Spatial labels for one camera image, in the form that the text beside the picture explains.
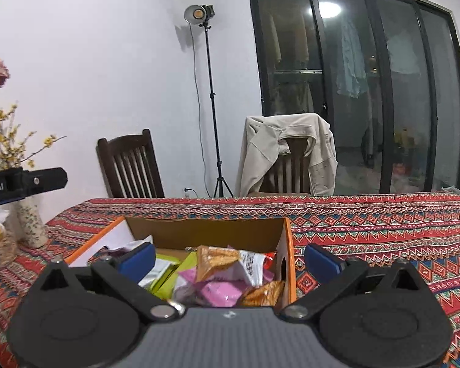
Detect black framed glass sliding door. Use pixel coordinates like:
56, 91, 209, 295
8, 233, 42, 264
246, 0, 460, 195

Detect light blue hanging shirt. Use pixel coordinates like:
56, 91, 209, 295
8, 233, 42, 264
336, 17, 369, 99

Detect orange cardboard box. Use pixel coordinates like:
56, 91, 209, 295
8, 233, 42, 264
65, 216, 298, 309

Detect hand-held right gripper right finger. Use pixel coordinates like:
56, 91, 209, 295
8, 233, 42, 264
284, 243, 426, 321

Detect beige hanging garment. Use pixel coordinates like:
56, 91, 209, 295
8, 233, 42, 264
270, 11, 311, 64

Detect pile of snack packets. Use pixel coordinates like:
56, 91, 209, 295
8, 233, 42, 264
100, 237, 286, 309

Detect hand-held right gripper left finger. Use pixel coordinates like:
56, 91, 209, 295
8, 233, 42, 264
36, 242, 186, 321

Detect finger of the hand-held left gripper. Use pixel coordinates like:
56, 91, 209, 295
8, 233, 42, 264
0, 167, 68, 210

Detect dark wooden chair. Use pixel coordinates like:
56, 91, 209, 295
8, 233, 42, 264
258, 137, 312, 195
97, 129, 166, 199

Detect black light cable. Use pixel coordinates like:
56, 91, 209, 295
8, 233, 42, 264
189, 25, 212, 197

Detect floral ceramic vase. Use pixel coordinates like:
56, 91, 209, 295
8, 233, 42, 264
15, 195, 49, 249

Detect beige jacket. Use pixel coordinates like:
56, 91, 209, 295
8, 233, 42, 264
235, 113, 338, 197

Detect yellow flower branches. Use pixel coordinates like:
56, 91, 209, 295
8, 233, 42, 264
0, 103, 67, 173

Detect clear bag of yellow snacks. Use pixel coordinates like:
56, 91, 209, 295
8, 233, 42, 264
0, 212, 19, 270

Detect studio light on tripod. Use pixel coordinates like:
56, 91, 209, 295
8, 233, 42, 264
183, 3, 235, 198

